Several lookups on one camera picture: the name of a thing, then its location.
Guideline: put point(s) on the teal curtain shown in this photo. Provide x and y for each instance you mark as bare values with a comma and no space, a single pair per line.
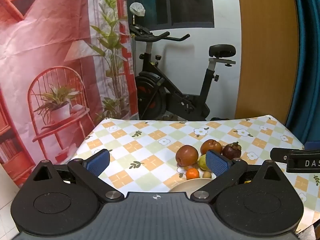
310,80

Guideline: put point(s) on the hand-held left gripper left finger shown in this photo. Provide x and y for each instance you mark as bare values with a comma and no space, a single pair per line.
98,161

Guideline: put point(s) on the small orange mandarin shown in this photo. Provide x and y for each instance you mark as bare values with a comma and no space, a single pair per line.
192,174

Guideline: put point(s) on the beige wooden plate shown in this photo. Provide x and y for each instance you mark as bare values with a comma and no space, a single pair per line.
185,186

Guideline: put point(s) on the black exercise bike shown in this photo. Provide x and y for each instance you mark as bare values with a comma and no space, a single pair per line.
175,100

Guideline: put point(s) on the dark window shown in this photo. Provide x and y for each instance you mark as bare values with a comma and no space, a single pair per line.
190,2

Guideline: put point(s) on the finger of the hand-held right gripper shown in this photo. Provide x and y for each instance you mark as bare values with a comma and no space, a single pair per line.
278,156

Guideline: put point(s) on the checkered floral tablecloth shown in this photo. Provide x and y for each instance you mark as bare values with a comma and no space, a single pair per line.
150,155

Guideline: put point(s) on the wooden door panel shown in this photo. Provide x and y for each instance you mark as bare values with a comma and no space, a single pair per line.
267,55

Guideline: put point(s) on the small brown longan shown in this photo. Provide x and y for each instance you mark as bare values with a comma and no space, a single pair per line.
207,175

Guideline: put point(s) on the red printed backdrop cloth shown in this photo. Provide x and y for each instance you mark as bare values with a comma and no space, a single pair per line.
50,30

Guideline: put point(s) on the green round fruit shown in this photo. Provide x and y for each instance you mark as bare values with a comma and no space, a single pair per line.
202,162

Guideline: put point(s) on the purple mangosteen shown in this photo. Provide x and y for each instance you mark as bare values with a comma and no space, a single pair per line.
232,151

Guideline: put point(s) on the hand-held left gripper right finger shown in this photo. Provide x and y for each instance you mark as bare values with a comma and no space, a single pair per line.
217,162

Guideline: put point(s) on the red apple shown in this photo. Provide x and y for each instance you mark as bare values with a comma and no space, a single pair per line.
211,147
187,155

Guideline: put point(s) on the white cloth cover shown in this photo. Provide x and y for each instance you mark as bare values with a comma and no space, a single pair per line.
137,8

